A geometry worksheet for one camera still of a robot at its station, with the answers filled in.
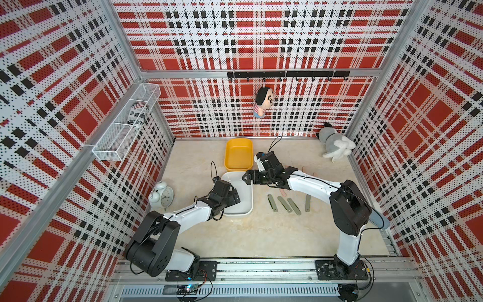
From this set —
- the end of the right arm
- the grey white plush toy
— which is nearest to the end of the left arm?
the end of the right arm

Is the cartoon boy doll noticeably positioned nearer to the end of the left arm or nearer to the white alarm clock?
the end of the left arm

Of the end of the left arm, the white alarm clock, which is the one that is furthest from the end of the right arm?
the white alarm clock

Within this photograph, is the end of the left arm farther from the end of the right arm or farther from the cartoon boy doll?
the cartoon boy doll

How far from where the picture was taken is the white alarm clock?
2.77 ft

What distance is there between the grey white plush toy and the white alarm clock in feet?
2.88
